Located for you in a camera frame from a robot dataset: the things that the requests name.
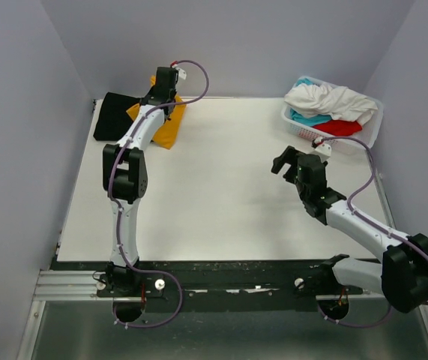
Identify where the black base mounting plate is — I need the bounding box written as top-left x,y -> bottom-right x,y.
51,259 -> 362,314

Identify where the light blue t shirt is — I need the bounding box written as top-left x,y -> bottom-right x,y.
290,77 -> 331,127

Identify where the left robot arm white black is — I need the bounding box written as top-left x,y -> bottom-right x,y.
102,67 -> 178,296

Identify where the red t shirt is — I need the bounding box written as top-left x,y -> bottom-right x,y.
313,120 -> 363,137

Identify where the white plastic laundry basket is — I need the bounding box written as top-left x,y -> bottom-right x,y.
281,76 -> 384,147

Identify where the aluminium frame rail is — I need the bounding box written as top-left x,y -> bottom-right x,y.
33,268 -> 387,301

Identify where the yellow t shirt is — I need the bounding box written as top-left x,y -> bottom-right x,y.
126,76 -> 187,149

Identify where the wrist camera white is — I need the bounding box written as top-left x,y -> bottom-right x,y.
172,64 -> 187,80
312,138 -> 332,163

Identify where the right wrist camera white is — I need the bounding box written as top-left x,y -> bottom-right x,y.
312,138 -> 332,163

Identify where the white crumpled t shirt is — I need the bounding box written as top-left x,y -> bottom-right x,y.
284,83 -> 378,125

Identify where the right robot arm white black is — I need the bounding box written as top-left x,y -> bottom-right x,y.
271,144 -> 428,314

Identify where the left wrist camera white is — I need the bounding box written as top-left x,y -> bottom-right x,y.
172,64 -> 187,80

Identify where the folded black t shirt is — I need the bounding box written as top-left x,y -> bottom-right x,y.
93,92 -> 141,142

